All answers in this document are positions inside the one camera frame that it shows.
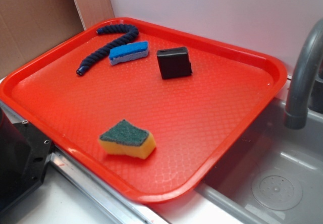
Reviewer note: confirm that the black box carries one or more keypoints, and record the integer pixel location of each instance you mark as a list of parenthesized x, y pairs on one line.
[(174, 63)]

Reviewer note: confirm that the red plastic tray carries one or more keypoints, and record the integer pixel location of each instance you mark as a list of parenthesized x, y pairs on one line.
[(194, 119)]

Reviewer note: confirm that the yellow green scouring sponge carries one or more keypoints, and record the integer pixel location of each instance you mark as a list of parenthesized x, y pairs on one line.
[(126, 139)]

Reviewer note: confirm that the blue sponge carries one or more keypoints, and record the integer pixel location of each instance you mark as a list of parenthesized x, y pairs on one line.
[(128, 52)]

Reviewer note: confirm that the grey plastic sink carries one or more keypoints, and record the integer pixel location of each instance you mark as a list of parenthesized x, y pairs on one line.
[(271, 174)]

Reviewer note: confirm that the grey faucet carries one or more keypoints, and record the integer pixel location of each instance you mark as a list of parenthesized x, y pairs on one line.
[(305, 91)]

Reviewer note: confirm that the brown cardboard panel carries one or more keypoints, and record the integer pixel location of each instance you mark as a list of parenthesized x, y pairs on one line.
[(32, 27)]

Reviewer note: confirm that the silver metal rail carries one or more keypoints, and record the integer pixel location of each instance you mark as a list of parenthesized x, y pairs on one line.
[(71, 194)]

